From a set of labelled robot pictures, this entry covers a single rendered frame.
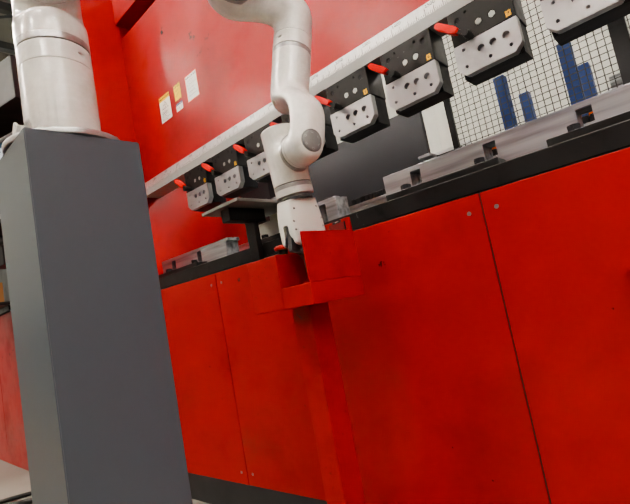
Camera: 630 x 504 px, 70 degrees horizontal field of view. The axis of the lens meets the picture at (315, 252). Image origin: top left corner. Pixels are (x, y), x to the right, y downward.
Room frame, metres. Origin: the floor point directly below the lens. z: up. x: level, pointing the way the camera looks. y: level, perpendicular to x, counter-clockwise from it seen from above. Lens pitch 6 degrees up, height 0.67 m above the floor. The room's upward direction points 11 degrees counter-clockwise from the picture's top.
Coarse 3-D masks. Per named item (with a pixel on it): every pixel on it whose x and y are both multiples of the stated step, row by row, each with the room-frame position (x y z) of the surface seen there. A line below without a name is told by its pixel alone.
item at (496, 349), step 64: (512, 192) 0.91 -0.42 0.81; (576, 192) 0.84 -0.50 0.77; (384, 256) 1.13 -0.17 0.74; (448, 256) 1.02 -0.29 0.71; (512, 256) 0.93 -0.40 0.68; (576, 256) 0.85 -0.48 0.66; (192, 320) 1.71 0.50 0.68; (256, 320) 1.47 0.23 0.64; (384, 320) 1.15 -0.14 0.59; (448, 320) 1.04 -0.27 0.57; (512, 320) 0.95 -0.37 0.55; (576, 320) 0.87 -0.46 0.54; (192, 384) 1.76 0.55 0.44; (256, 384) 1.51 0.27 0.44; (384, 384) 1.18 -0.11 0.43; (448, 384) 1.06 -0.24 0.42; (512, 384) 0.97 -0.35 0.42; (576, 384) 0.89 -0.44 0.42; (192, 448) 1.80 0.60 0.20; (256, 448) 1.54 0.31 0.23; (384, 448) 1.20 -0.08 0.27; (448, 448) 1.08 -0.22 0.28; (512, 448) 0.99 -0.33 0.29; (576, 448) 0.91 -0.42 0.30
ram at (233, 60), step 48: (192, 0) 1.68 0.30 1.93; (336, 0) 1.25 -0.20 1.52; (384, 0) 1.15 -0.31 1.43; (144, 48) 1.94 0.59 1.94; (192, 48) 1.71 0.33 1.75; (240, 48) 1.53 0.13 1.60; (336, 48) 1.27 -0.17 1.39; (384, 48) 1.17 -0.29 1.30; (144, 96) 1.98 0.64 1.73; (240, 96) 1.56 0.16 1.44; (144, 144) 2.02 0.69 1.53; (192, 144) 1.78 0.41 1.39
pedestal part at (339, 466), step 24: (312, 312) 0.99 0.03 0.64; (312, 336) 0.99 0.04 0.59; (312, 360) 1.00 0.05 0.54; (336, 360) 1.03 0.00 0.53; (312, 384) 1.01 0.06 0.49; (336, 384) 1.02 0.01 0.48; (312, 408) 1.02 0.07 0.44; (336, 408) 1.01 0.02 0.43; (336, 432) 1.00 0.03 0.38; (336, 456) 0.99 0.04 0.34; (336, 480) 1.00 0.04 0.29; (360, 480) 1.03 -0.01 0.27
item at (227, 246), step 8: (224, 240) 1.73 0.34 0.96; (232, 240) 1.74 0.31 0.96; (200, 248) 1.84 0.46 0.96; (208, 248) 1.80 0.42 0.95; (216, 248) 1.77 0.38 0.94; (224, 248) 1.73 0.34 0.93; (232, 248) 1.75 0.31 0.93; (184, 256) 1.92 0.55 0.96; (192, 256) 1.88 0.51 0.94; (200, 256) 1.87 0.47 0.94; (208, 256) 1.81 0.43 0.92; (216, 256) 1.77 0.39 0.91; (168, 264) 2.01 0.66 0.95; (176, 264) 1.96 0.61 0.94; (184, 264) 1.92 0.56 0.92
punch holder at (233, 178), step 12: (240, 144) 1.63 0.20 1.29; (216, 156) 1.68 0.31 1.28; (228, 156) 1.64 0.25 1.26; (240, 156) 1.62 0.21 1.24; (216, 168) 1.69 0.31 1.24; (228, 168) 1.65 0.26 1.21; (240, 168) 1.61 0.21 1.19; (216, 180) 1.70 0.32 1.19; (228, 180) 1.65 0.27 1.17; (240, 180) 1.61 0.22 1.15; (252, 180) 1.65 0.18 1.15; (228, 192) 1.66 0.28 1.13; (240, 192) 1.69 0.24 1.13
